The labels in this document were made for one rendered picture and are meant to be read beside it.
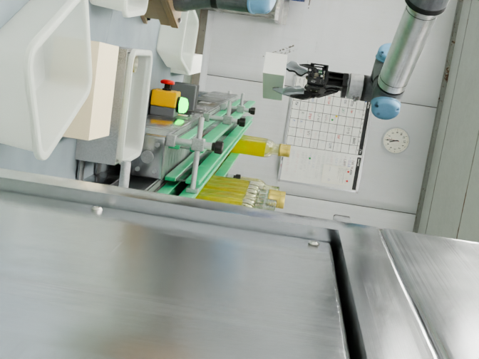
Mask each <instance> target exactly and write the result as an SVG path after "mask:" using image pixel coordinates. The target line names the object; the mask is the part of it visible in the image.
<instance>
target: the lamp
mask: <svg viewBox="0 0 479 359"><path fill-rule="evenodd" d="M187 109H188V101H187V99H186V98H181V97H178V98H177V102H176V113H186V111H187Z"/></svg>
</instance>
